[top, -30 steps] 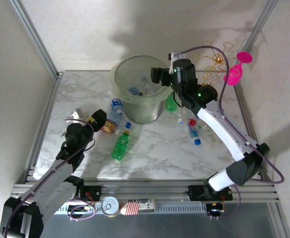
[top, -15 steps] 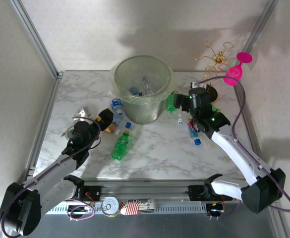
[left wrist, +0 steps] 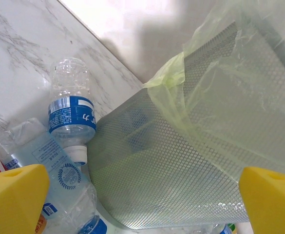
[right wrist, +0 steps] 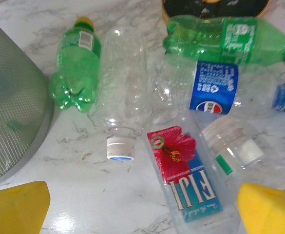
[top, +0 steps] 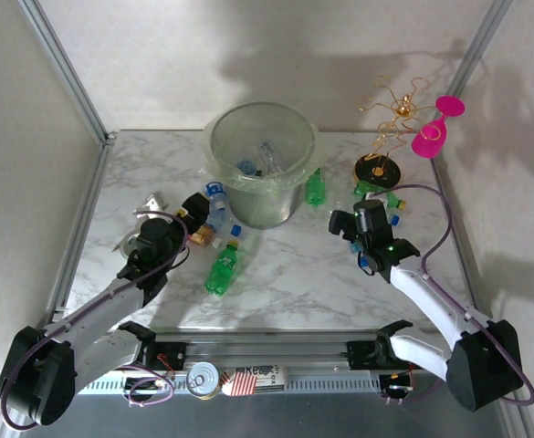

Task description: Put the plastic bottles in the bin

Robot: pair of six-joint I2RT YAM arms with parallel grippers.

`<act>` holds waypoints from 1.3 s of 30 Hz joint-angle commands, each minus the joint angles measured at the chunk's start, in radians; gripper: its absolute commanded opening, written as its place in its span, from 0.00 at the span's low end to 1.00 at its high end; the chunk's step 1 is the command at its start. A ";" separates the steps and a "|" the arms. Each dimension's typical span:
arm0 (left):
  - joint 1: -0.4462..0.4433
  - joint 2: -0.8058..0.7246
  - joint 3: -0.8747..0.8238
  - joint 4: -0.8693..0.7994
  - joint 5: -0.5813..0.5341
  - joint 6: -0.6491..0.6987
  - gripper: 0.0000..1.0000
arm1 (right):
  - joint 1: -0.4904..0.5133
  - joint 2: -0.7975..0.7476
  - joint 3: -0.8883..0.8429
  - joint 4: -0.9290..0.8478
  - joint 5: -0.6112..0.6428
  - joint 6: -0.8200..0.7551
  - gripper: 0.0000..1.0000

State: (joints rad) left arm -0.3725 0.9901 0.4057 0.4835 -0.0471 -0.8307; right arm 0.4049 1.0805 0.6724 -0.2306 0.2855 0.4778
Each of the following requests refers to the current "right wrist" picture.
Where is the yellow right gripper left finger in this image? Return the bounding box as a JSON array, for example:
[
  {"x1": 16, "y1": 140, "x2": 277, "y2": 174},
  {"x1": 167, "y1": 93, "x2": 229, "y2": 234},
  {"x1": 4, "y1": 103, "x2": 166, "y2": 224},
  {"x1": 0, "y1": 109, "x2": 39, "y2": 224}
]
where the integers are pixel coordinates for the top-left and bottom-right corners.
[{"x1": 0, "y1": 180, "x2": 51, "y2": 234}]

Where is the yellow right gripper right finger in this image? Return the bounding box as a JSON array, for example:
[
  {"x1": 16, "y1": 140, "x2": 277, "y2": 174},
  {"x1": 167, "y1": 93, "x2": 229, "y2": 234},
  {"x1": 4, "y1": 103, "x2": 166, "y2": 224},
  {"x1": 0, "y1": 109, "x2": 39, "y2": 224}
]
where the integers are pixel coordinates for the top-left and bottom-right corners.
[{"x1": 237, "y1": 183, "x2": 285, "y2": 234}]

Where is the wide clear bottle white cap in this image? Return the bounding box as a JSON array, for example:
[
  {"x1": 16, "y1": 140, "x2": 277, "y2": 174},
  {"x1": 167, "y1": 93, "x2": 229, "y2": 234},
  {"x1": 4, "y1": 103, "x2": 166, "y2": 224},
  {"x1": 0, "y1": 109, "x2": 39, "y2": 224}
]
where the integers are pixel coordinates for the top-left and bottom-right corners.
[{"x1": 202, "y1": 116, "x2": 285, "y2": 195}]

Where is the Fiji water bottle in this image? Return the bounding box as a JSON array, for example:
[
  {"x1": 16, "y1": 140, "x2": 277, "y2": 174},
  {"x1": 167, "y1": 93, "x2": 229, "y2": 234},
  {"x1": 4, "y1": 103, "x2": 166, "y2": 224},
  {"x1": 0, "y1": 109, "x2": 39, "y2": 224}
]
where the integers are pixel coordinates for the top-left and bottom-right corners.
[{"x1": 142, "y1": 107, "x2": 245, "y2": 234}]

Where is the clear Pepsi bottle blue label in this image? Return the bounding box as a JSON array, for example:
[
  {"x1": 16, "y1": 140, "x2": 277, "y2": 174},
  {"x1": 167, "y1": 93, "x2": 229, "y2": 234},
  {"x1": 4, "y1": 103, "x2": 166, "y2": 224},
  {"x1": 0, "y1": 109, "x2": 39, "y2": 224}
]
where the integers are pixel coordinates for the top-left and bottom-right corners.
[{"x1": 148, "y1": 59, "x2": 285, "y2": 120}]

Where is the small green bottle yellow cap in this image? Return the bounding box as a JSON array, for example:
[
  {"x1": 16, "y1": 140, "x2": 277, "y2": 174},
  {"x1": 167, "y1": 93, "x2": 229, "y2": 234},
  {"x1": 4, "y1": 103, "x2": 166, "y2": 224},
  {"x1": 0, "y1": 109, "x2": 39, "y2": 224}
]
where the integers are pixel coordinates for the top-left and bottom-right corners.
[{"x1": 48, "y1": 16, "x2": 103, "y2": 113}]

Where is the clear ribbed bottle white cap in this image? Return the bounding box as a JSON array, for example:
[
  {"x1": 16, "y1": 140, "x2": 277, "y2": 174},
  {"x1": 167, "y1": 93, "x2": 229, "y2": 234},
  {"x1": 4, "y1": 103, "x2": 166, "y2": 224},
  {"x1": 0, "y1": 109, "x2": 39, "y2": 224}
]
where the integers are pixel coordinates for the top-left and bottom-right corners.
[{"x1": 87, "y1": 24, "x2": 149, "y2": 163}]

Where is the large green soda bottle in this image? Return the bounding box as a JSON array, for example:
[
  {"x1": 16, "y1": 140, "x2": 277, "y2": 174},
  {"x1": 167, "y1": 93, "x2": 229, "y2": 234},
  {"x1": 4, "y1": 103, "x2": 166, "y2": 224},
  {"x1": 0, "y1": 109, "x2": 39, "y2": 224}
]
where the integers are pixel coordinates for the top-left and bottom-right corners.
[{"x1": 162, "y1": 15, "x2": 285, "y2": 68}]

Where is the grey mesh waste bin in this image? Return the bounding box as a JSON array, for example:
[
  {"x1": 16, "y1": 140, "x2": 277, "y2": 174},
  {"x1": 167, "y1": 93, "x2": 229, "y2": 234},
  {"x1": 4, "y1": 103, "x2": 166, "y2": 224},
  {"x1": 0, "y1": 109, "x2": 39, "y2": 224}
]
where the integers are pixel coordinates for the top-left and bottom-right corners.
[{"x1": 0, "y1": 14, "x2": 55, "y2": 190}]

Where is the gold wire tree stand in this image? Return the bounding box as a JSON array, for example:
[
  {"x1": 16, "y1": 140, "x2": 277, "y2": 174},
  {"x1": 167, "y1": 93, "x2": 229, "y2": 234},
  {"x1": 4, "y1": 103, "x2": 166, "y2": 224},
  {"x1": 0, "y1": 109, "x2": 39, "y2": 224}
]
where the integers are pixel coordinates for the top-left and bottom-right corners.
[{"x1": 161, "y1": 0, "x2": 271, "y2": 20}]

